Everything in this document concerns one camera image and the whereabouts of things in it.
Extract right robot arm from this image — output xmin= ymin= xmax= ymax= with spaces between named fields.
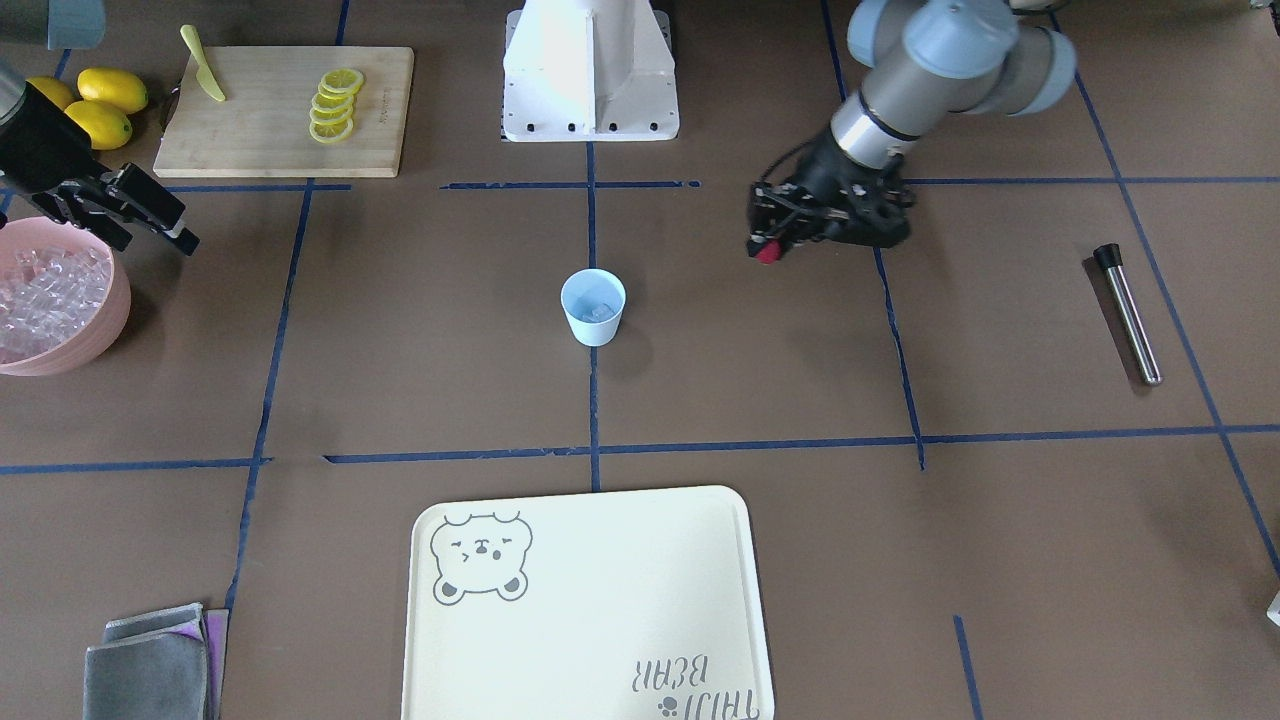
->
xmin=1 ymin=1 xmax=200 ymax=256

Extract red strawberry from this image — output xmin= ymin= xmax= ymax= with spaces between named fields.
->
xmin=754 ymin=240 xmax=785 ymax=265

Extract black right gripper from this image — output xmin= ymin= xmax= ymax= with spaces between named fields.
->
xmin=1 ymin=83 xmax=200 ymax=258

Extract pink bowl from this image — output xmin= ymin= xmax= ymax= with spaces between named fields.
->
xmin=3 ymin=218 xmax=131 ymax=377

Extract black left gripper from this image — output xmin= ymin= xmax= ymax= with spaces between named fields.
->
xmin=746 ymin=129 xmax=896 ymax=261

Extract purple folded cloth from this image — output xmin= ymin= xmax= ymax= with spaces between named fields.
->
xmin=182 ymin=603 xmax=230 ymax=719

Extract bamboo cutting board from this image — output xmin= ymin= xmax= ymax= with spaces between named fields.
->
xmin=154 ymin=46 xmax=415 ymax=178

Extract light blue plastic cup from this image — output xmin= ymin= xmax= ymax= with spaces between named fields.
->
xmin=559 ymin=268 xmax=628 ymax=348

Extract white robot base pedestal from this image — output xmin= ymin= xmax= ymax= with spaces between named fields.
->
xmin=500 ymin=1 xmax=681 ymax=143

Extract grey folded cloth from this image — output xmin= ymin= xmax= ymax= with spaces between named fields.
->
xmin=82 ymin=603 xmax=210 ymax=719

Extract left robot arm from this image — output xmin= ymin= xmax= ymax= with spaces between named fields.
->
xmin=745 ymin=1 xmax=1076 ymax=264

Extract yellow-green plastic knife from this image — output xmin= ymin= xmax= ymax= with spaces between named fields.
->
xmin=179 ymin=24 xmax=227 ymax=102

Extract ice cubes in cup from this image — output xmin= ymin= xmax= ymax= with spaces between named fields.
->
xmin=577 ymin=302 xmax=620 ymax=325

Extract steel muddler with black tip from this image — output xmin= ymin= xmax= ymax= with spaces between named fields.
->
xmin=1092 ymin=243 xmax=1164 ymax=387

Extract lemon slices stack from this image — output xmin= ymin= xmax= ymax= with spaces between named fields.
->
xmin=307 ymin=67 xmax=366 ymax=145

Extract cream bear serving tray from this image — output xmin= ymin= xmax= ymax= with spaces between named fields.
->
xmin=399 ymin=486 xmax=776 ymax=719

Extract clear ice cubes pile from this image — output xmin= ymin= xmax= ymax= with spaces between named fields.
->
xmin=1 ymin=246 xmax=113 ymax=364

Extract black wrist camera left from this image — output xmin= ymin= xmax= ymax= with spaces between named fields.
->
xmin=827 ymin=174 xmax=915 ymax=249

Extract whole lemon top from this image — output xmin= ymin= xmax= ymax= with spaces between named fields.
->
xmin=76 ymin=67 xmax=150 ymax=117

